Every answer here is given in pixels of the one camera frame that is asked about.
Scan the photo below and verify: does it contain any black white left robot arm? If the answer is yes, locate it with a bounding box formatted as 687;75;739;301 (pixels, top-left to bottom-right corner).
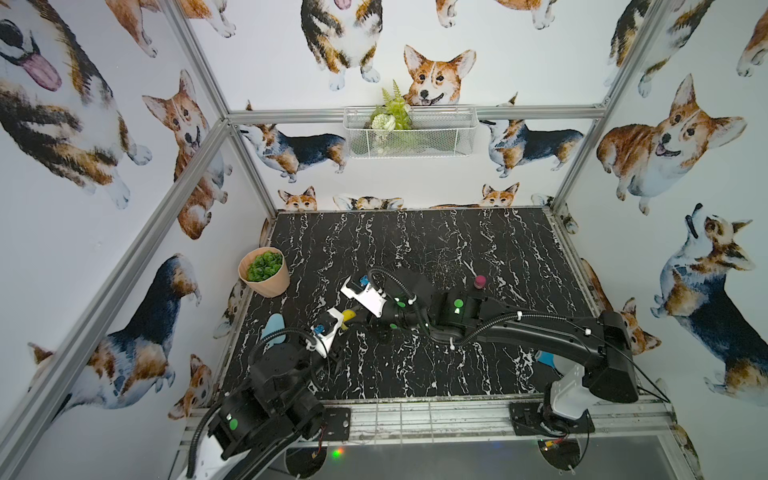
180;325;352;479

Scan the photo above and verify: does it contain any white wire mesh basket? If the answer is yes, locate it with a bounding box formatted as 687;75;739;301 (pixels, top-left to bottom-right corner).
343;107;479;159

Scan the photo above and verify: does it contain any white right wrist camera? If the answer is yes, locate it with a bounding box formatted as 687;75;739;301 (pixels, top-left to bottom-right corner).
341;277;386;319

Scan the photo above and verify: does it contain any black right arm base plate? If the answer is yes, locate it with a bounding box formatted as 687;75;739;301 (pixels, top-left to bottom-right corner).
508;402;595;439

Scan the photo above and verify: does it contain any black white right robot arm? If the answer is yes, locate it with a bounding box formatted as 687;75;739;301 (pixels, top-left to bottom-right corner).
364;267;639;421

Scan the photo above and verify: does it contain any green fern plant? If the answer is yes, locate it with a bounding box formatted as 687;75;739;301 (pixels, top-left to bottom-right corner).
368;81;414;155

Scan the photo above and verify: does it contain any magenta paint jar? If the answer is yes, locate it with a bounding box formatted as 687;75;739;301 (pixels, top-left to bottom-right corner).
474;275;487;290

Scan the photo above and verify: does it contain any light blue silicone spatula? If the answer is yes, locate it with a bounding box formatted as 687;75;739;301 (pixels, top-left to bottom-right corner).
260;313;286;348

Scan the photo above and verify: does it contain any green moss plant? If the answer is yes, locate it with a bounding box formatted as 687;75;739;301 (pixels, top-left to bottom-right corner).
245;251;283;282

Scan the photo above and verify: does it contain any beige paper plant pot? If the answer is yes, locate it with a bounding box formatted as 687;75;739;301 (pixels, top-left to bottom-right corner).
238;247;290;298

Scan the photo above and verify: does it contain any aluminium front rail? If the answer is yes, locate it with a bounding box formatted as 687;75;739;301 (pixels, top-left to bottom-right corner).
176;392;673;448

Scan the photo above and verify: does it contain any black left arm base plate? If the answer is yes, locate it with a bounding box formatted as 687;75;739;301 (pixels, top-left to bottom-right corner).
313;407;352;443

